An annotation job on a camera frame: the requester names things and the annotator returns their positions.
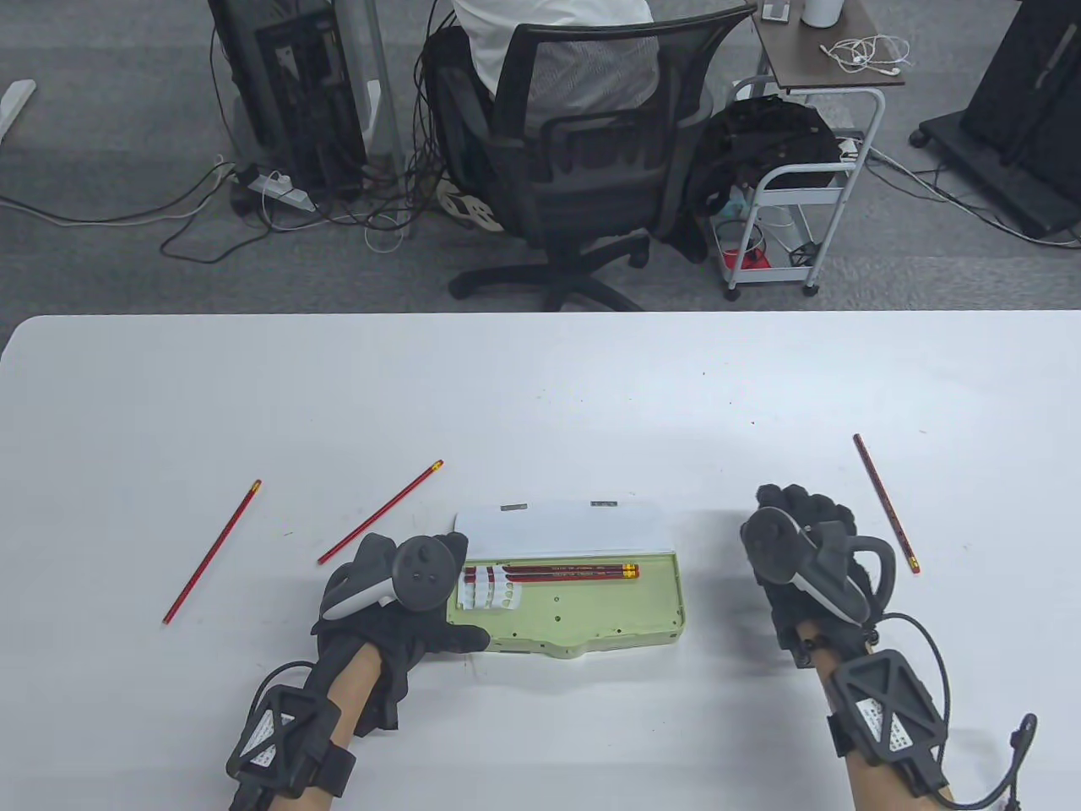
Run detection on person's right hand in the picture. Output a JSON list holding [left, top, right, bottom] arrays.
[[740, 483, 896, 670]]

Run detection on person's left hand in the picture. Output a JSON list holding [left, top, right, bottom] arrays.
[[311, 531, 492, 736]]

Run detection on red pencil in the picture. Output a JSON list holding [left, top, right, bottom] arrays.
[[852, 433, 921, 575], [162, 479, 263, 626], [464, 571, 640, 582], [318, 460, 446, 565], [464, 563, 640, 574]]

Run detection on green panda pencil case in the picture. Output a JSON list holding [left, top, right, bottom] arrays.
[[446, 498, 687, 660]]

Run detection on person's left forearm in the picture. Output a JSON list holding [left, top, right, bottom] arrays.
[[325, 649, 381, 757]]

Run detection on person's right forearm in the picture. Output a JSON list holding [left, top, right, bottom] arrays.
[[794, 621, 955, 811]]

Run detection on black white hand controller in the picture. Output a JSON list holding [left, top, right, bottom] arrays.
[[321, 536, 457, 626], [740, 507, 896, 628]]

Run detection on small red container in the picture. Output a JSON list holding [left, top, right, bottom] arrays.
[[718, 221, 774, 271]]

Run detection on white rolling cart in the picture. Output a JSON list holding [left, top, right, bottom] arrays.
[[722, 76, 888, 301]]

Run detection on black bag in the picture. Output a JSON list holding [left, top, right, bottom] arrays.
[[688, 95, 845, 264]]

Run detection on black mesh office chair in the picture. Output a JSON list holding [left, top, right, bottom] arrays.
[[431, 4, 757, 312]]

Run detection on brown wooden side table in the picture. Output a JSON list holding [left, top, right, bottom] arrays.
[[750, 0, 906, 94]]

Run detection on white power strip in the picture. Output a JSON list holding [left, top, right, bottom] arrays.
[[247, 171, 320, 212]]

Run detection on black wheeled stand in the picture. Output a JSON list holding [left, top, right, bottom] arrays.
[[910, 0, 1081, 242]]

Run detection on black computer tower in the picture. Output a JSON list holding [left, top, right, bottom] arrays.
[[207, 0, 370, 195]]

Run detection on grey metal desk leg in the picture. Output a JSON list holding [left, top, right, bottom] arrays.
[[336, 0, 415, 229]]

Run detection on white table foot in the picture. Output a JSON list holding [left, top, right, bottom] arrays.
[[0, 79, 37, 144]]

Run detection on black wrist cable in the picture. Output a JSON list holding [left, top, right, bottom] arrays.
[[878, 612, 1040, 811], [249, 661, 318, 727]]

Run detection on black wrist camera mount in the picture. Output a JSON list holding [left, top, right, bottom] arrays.
[[226, 686, 360, 803], [826, 650, 948, 795]]

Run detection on grey floor cables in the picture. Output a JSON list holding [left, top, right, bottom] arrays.
[[866, 144, 1081, 250]]

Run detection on white earphone cable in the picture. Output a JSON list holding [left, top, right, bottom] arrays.
[[821, 34, 913, 77]]

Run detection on tangle of black floor cables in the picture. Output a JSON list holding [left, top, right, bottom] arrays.
[[159, 93, 474, 264]]

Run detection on white floor cable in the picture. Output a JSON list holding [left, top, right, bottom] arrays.
[[0, 156, 237, 227]]

